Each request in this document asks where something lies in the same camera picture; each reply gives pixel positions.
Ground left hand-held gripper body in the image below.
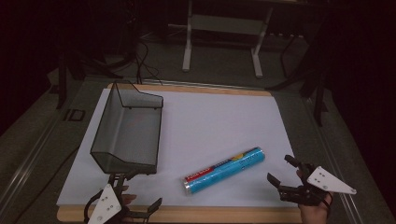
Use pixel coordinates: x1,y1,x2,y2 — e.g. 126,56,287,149
83,182,148,224

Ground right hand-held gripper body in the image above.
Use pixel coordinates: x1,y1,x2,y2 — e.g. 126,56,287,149
277,162,358,208

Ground person's left hand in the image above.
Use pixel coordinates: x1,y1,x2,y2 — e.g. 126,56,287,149
120,185,138,224

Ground white metal stand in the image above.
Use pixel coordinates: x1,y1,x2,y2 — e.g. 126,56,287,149
181,0,275,79

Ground blue cylindrical wrap roll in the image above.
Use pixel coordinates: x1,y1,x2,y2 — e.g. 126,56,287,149
182,147,266,197

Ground black cable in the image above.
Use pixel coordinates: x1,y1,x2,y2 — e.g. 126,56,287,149
134,39,163,86

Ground white paper sheet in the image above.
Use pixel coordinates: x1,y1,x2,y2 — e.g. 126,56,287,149
56,88,303,208

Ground black metal stand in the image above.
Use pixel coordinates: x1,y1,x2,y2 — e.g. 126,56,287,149
55,46,138,110
266,34,332,128

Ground black mesh basket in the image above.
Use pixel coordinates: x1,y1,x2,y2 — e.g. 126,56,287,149
90,80,164,175

